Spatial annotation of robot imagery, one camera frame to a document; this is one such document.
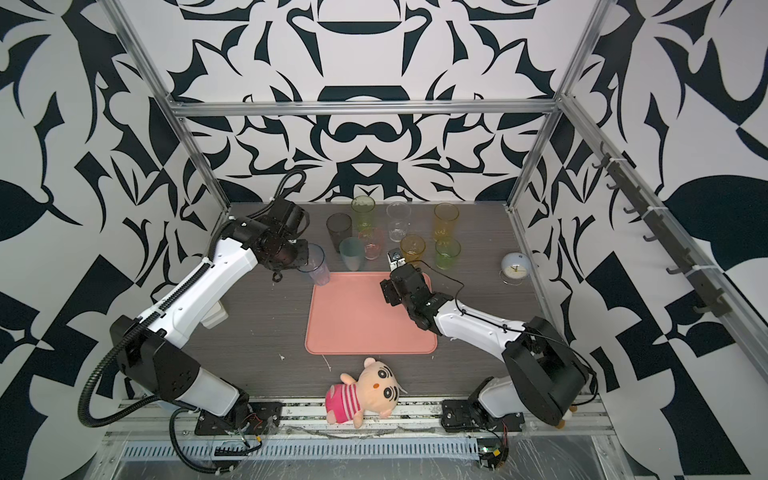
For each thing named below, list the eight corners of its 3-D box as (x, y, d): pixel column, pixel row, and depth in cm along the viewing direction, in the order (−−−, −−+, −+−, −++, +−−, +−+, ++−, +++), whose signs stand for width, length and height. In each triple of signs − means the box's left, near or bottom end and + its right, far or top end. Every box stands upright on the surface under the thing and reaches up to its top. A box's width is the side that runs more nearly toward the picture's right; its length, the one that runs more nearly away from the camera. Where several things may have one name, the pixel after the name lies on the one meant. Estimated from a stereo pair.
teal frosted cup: (340, 270, 100) (337, 257, 94) (342, 249, 106) (340, 236, 100) (363, 270, 100) (361, 257, 95) (364, 249, 106) (363, 236, 100)
